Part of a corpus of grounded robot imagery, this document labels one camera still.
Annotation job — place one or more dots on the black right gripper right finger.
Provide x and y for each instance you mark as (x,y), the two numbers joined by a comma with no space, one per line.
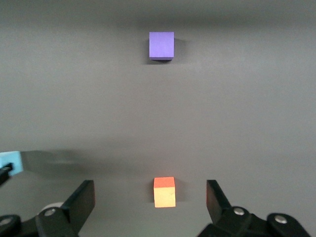
(217,205)

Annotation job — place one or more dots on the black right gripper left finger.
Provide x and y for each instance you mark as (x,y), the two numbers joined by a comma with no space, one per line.
(79,205)

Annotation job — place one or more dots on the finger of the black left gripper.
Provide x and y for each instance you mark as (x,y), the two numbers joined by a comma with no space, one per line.
(4,172)

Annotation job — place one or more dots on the light blue cube block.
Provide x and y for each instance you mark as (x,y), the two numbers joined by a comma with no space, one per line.
(15,159)

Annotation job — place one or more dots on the orange cube block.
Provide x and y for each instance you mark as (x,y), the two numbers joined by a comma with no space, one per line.
(165,196)

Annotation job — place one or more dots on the purple cube block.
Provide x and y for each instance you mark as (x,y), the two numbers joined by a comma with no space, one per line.
(161,45)

